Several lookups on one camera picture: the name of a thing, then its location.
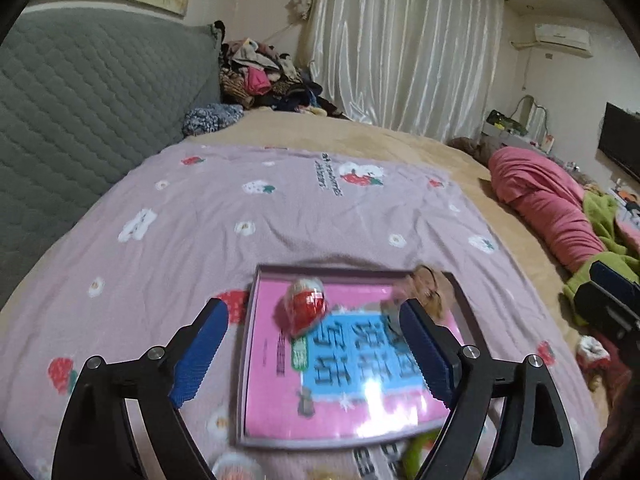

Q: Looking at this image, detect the green fuzzy hair ring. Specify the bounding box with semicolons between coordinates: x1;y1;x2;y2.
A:
401;431;442;480

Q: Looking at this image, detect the beige mesh scrunchie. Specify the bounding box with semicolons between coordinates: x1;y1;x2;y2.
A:
393;264;456;325

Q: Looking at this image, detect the red white chocolate egg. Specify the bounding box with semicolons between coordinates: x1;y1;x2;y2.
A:
283;278;329;338

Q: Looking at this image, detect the green blanket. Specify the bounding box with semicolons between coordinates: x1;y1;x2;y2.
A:
563;191;639;325

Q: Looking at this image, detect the pink quilt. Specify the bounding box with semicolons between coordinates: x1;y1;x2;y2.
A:
488;146;598;273

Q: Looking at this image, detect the pink book tray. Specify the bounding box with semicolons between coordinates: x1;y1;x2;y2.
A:
236;264;448;450

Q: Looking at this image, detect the lilac strawberry print sheet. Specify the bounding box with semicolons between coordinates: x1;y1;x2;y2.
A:
1;142;599;479

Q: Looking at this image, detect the white air conditioner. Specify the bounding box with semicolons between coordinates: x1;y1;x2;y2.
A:
534;23;592;58

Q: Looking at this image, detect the white satin curtain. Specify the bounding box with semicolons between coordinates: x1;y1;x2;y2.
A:
292;0;506;142

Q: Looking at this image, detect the blue patterned cloth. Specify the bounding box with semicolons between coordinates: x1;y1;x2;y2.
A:
182;103;244;136

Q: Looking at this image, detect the grey quilted headboard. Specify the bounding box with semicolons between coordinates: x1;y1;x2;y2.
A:
1;8;224;298

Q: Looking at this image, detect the pile of clothes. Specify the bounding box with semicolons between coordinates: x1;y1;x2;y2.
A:
212;21;346;119

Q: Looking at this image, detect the black wall television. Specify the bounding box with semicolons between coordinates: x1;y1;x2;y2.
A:
598;103;640;180

